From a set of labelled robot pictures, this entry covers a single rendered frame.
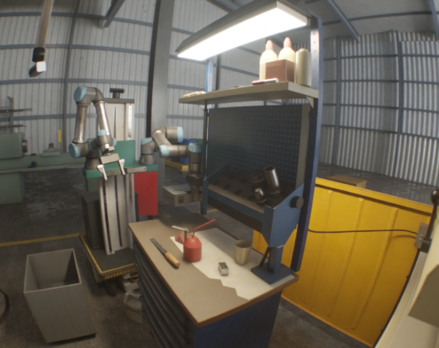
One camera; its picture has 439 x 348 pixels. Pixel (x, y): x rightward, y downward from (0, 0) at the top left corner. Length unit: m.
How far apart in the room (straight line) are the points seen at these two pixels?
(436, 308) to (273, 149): 0.91
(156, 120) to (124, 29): 6.33
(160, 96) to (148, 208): 2.11
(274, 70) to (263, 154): 0.42
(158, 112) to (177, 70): 6.27
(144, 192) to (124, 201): 1.39
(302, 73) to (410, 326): 0.78
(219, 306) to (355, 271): 1.12
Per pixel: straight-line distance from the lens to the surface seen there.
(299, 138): 0.99
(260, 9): 0.95
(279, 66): 0.89
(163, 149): 1.37
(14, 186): 5.70
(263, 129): 1.14
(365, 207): 1.60
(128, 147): 2.20
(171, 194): 1.36
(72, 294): 1.76
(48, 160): 5.63
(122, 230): 2.47
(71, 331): 1.99
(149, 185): 3.72
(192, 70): 11.07
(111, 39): 10.07
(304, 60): 0.88
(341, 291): 1.88
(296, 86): 0.84
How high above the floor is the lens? 1.55
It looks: 11 degrees down
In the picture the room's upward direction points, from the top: 3 degrees clockwise
